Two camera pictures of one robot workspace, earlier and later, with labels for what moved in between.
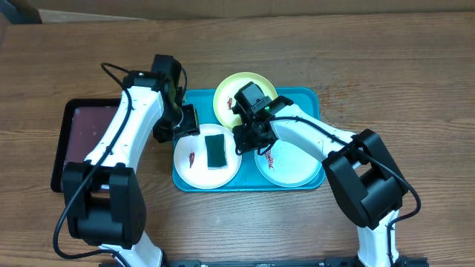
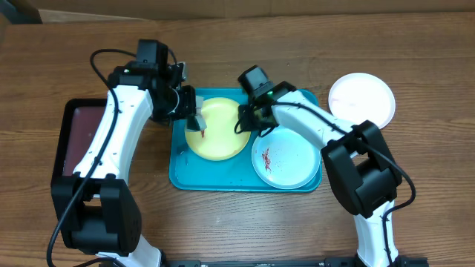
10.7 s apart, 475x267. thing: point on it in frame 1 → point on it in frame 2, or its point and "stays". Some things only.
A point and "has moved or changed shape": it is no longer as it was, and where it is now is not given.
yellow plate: [225, 100] has moved or changed shape
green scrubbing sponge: [215, 147] → [197, 122]
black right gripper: [245, 146] → [247, 126]
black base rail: [405, 261] stays
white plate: [191, 159] → [357, 97]
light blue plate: [288, 165] stays
